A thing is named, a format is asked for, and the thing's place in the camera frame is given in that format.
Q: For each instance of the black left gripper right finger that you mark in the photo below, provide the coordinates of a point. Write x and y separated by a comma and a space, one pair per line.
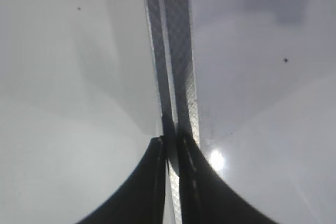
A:
204, 196

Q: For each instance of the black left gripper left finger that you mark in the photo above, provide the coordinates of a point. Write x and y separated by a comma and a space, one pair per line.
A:
141, 198

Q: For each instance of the white framed whiteboard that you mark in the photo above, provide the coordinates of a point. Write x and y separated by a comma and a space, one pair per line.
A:
253, 83

